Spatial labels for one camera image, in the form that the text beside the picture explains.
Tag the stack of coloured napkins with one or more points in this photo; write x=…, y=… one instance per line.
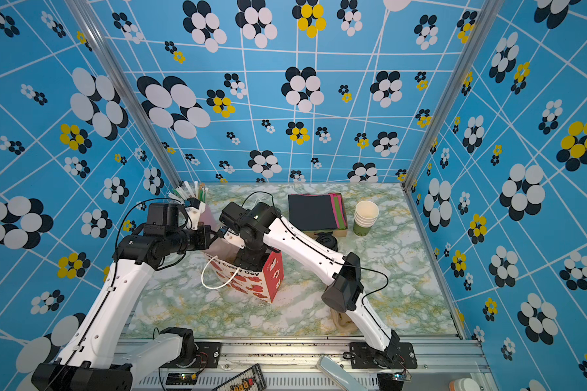
x=320, y=212

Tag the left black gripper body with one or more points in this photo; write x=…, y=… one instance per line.
x=190, y=239

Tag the red white paper gift bag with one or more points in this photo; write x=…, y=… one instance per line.
x=230, y=266

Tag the pink straw holder cup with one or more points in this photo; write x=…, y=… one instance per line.
x=207, y=217

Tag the orange capped white container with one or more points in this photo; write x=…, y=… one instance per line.
x=464, y=384

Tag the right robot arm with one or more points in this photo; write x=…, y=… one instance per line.
x=342, y=275

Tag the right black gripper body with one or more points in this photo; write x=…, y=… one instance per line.
x=251, y=255

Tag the bundle of wrapped straws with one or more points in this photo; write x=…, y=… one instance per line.
x=188, y=190

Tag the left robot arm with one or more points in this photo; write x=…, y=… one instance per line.
x=87, y=361

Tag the brown cardboard cup carrier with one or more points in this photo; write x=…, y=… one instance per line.
x=342, y=322

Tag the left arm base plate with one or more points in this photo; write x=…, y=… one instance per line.
x=206, y=354

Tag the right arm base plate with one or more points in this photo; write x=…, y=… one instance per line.
x=398, y=357

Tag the stack of paper cups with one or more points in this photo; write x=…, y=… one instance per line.
x=366, y=215

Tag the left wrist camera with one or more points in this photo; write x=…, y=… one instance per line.
x=194, y=209

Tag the grey white handheld device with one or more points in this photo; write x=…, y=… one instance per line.
x=338, y=375

